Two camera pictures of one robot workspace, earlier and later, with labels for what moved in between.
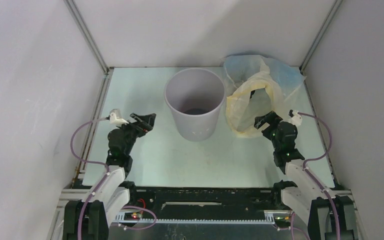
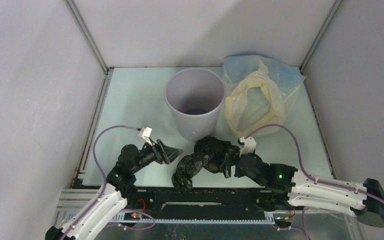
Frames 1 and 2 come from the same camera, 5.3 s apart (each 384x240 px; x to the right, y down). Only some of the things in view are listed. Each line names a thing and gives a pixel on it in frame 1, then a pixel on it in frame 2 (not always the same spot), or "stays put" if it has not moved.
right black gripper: x=268 y=124 to x=231 y=162
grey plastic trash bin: x=195 y=97 stays put
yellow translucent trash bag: x=256 y=95 stays put
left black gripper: x=142 y=127 to x=169 y=153
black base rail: x=149 y=200 stays put
